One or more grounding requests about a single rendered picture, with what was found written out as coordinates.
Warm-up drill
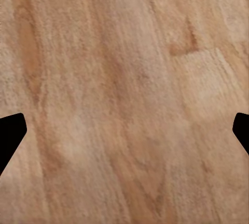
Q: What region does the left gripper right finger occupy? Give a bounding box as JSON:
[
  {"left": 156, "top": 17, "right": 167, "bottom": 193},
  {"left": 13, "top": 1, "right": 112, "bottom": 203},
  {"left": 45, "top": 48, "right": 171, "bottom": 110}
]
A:
[{"left": 232, "top": 112, "right": 249, "bottom": 155}]

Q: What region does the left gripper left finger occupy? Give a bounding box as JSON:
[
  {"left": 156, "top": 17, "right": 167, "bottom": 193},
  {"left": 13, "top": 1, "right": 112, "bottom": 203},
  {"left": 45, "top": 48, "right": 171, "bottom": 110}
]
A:
[{"left": 0, "top": 113, "right": 27, "bottom": 175}]

